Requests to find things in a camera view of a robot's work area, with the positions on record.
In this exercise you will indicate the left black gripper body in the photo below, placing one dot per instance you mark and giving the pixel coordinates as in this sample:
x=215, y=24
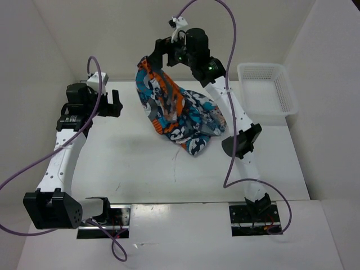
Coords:
x=105, y=108

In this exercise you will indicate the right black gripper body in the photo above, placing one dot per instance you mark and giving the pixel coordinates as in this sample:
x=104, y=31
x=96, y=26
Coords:
x=178, y=52

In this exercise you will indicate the colourful patterned shorts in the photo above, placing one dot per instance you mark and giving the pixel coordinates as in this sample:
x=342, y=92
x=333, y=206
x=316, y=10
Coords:
x=185, y=117

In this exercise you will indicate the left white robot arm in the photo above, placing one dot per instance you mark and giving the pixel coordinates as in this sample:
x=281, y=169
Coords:
x=51, y=205

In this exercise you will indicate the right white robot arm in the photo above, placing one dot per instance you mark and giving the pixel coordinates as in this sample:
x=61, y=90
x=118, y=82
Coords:
x=239, y=145

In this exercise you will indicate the white plastic basket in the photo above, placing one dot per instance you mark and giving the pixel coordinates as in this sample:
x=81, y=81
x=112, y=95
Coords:
x=267, y=94

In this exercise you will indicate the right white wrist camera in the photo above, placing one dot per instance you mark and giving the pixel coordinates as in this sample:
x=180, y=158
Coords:
x=177, y=24

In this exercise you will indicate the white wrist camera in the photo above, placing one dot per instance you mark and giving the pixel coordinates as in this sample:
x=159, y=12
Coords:
x=177, y=24
x=98, y=81

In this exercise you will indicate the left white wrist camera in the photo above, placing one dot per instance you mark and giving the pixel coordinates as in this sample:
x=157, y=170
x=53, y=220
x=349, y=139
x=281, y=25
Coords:
x=98, y=81

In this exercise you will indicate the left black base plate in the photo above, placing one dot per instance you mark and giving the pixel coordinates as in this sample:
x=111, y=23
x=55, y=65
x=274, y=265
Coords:
x=116, y=224

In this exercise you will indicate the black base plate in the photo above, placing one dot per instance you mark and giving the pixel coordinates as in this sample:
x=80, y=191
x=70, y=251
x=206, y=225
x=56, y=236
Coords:
x=243, y=225
x=116, y=224

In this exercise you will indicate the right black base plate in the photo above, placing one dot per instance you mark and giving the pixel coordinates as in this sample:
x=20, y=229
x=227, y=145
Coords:
x=243, y=225

